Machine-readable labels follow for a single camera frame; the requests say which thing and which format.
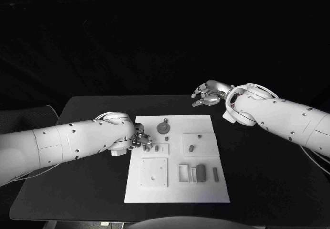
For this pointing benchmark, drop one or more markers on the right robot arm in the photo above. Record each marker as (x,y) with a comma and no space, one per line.
(281,116)

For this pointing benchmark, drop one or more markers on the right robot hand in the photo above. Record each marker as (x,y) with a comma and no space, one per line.
(215,87)

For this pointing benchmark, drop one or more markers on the white task board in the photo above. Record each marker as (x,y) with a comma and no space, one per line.
(177,191)

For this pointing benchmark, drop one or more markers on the long thin grey peg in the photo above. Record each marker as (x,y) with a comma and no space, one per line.
(215,174)

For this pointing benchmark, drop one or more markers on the black mesh chair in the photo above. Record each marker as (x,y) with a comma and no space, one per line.
(23,119)

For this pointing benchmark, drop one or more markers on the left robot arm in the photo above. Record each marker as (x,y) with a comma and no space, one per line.
(76,139)

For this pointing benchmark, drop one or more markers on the grey oblong plug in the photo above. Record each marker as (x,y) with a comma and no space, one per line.
(190,148)

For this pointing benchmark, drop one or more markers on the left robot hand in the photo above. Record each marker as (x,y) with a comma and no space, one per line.
(138,134)

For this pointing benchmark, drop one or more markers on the large grey cylinder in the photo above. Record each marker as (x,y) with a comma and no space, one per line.
(200,173)

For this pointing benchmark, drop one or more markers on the grey gear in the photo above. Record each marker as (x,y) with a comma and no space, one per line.
(163,128)

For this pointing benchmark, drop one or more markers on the short grey block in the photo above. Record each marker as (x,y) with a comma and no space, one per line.
(144,148)

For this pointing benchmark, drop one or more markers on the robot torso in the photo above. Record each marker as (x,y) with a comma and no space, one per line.
(185,223)

